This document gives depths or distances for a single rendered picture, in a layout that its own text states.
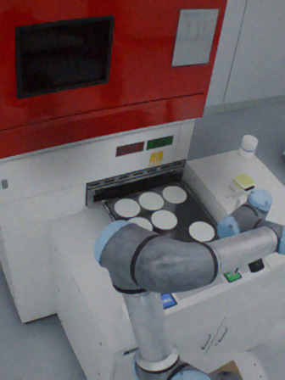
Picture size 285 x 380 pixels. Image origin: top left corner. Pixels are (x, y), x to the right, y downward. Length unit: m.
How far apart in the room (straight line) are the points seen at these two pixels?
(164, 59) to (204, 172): 0.60
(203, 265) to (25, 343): 1.66
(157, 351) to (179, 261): 0.34
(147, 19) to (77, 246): 0.88
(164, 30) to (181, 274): 0.83
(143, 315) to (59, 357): 1.37
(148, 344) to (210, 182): 0.91
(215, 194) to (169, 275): 0.97
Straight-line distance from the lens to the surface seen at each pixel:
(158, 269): 0.83
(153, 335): 1.06
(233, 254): 0.94
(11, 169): 1.54
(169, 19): 1.39
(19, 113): 1.35
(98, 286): 1.58
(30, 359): 2.34
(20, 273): 1.98
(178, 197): 1.81
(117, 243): 0.89
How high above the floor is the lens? 2.13
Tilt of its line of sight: 43 degrees down
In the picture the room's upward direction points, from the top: 9 degrees clockwise
